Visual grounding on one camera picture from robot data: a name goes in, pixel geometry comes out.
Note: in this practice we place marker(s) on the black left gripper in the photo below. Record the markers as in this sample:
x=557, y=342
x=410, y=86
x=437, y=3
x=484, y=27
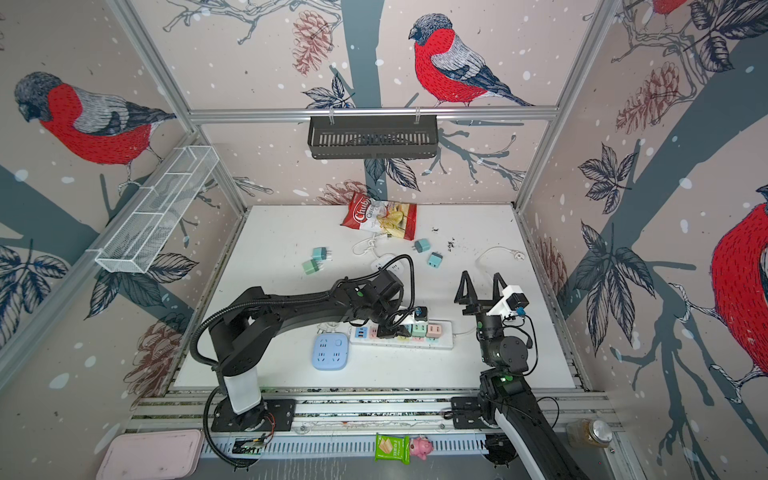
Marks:
x=396, y=303

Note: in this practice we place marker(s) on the aluminium frame top bar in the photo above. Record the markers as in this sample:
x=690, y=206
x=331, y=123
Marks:
x=228, y=116

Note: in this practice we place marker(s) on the green charger plug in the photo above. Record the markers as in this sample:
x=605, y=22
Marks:
x=311, y=266
x=419, y=330

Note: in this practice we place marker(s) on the long white pastel power strip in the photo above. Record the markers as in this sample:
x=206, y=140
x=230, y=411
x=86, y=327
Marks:
x=368, y=336

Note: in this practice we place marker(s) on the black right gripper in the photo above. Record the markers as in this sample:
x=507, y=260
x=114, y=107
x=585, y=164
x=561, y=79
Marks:
x=474, y=304

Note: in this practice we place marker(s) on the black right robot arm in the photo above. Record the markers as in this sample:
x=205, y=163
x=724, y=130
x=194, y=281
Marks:
x=504, y=399

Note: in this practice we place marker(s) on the pink tray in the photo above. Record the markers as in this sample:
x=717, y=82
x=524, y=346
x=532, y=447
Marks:
x=154, y=455

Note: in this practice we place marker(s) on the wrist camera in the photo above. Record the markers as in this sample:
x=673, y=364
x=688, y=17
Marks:
x=512, y=303
x=420, y=314

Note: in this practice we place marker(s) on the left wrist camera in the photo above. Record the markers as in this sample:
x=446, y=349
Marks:
x=420, y=314

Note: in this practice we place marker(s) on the pink pig toy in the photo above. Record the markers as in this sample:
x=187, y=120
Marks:
x=420, y=447

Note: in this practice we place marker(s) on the blue square power strip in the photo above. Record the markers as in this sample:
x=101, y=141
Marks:
x=330, y=351

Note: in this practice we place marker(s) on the black hanging wire basket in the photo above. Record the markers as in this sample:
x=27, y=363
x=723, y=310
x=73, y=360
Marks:
x=373, y=137

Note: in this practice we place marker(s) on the aluminium frame post back left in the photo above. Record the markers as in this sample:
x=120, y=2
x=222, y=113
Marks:
x=129, y=20

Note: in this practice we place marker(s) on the aluminium frame post back right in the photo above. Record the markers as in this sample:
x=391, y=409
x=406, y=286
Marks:
x=600, y=24

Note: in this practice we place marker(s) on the aluminium frame post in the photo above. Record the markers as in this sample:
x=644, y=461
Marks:
x=600, y=24
x=129, y=20

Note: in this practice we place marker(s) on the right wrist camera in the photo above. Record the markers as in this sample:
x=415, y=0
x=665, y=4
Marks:
x=512, y=303

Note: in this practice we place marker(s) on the pink charger plug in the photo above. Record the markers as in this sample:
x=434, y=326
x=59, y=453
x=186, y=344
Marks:
x=434, y=330

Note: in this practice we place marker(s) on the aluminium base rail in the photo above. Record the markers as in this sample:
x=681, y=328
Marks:
x=319, y=426

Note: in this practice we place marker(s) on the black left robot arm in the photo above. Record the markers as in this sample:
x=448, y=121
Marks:
x=233, y=341

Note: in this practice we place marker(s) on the red white chips bag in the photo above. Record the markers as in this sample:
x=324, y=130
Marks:
x=382, y=217

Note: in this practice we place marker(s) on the green snack packet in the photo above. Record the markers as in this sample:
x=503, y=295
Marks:
x=392, y=448

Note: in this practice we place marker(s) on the glass jar with lid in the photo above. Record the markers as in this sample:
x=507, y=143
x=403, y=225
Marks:
x=586, y=433

